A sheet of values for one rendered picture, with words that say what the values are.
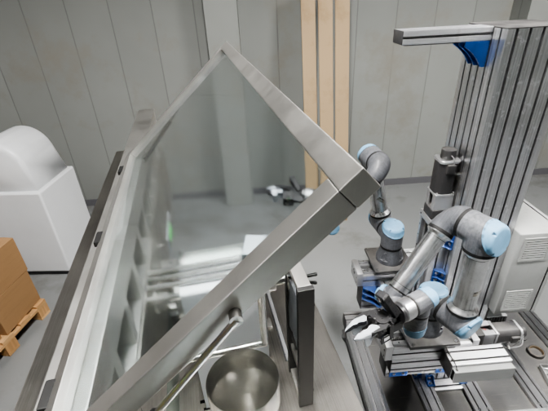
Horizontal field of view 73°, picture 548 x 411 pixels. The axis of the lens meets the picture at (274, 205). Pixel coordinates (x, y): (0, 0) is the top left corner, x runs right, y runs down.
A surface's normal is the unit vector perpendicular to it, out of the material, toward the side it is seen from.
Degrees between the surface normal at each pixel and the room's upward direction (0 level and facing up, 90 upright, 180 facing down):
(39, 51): 90
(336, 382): 0
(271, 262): 90
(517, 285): 90
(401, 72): 90
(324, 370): 0
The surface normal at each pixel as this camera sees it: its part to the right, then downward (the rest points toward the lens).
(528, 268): 0.07, 0.50
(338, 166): -0.68, -0.55
